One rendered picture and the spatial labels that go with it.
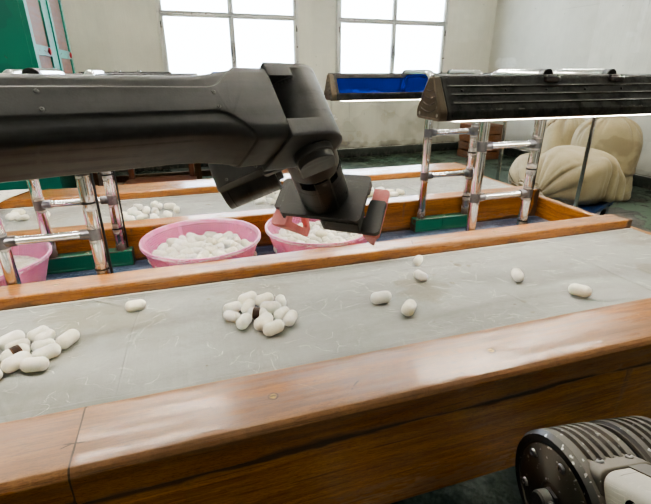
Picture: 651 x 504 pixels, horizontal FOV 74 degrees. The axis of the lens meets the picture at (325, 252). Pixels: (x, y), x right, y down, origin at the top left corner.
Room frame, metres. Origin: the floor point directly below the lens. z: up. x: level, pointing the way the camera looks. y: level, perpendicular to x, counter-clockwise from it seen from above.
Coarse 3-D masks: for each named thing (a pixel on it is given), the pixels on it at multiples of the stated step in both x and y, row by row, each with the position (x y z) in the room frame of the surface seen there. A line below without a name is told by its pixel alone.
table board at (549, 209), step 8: (544, 200) 1.35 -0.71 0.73; (552, 200) 1.33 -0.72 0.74; (536, 208) 1.38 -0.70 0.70; (544, 208) 1.35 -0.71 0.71; (552, 208) 1.32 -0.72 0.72; (560, 208) 1.29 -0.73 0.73; (568, 208) 1.26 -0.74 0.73; (576, 208) 1.24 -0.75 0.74; (544, 216) 1.34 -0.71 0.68; (552, 216) 1.31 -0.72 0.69; (560, 216) 1.28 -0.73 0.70; (568, 216) 1.25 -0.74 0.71; (576, 216) 1.23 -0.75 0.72; (584, 216) 1.20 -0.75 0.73; (648, 232) 1.03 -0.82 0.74
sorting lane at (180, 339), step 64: (448, 256) 0.88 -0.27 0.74; (512, 256) 0.88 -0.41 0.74; (576, 256) 0.88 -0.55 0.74; (640, 256) 0.88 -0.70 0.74; (0, 320) 0.61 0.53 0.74; (64, 320) 0.61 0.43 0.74; (128, 320) 0.61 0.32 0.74; (192, 320) 0.61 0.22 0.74; (320, 320) 0.61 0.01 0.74; (384, 320) 0.61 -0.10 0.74; (448, 320) 0.61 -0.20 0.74; (512, 320) 0.61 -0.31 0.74; (0, 384) 0.46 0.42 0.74; (64, 384) 0.46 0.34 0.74; (128, 384) 0.46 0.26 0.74; (192, 384) 0.46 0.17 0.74
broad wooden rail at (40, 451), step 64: (576, 320) 0.57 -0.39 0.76; (640, 320) 0.57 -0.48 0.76; (256, 384) 0.43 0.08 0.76; (320, 384) 0.43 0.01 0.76; (384, 384) 0.43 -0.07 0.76; (448, 384) 0.43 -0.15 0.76; (512, 384) 0.45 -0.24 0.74; (576, 384) 0.49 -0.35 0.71; (640, 384) 0.53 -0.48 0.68; (0, 448) 0.33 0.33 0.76; (64, 448) 0.33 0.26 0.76; (128, 448) 0.33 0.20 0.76; (192, 448) 0.33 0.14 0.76; (256, 448) 0.35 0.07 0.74; (320, 448) 0.37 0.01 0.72; (384, 448) 0.40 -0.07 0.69; (448, 448) 0.43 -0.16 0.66; (512, 448) 0.46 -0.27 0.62
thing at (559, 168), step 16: (544, 160) 3.28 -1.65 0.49; (560, 160) 3.13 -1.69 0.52; (576, 160) 3.09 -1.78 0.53; (592, 160) 3.05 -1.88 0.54; (608, 160) 3.02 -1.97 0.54; (544, 176) 3.13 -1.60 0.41; (560, 176) 3.05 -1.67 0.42; (576, 176) 2.96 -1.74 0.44; (592, 176) 2.94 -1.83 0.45; (608, 176) 2.97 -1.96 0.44; (624, 176) 3.05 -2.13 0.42; (544, 192) 3.06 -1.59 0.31; (560, 192) 3.00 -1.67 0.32; (592, 192) 2.94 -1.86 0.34; (608, 192) 3.01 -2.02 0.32; (624, 192) 3.10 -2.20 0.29
